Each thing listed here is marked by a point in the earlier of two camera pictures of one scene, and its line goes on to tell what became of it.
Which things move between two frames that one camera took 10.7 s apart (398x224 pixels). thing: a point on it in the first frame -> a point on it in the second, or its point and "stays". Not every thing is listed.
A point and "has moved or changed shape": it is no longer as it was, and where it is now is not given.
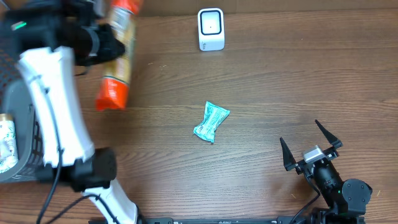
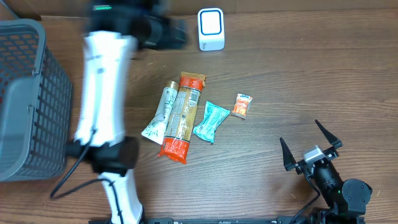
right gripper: x=331 y=153 stays
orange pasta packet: x=114 y=85 has moved or changed shape
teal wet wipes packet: x=214 y=117 stays
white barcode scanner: x=211 y=29 stays
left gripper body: x=107 y=49 -> x=161 y=35
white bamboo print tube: x=9 y=150 -> x=155 y=130
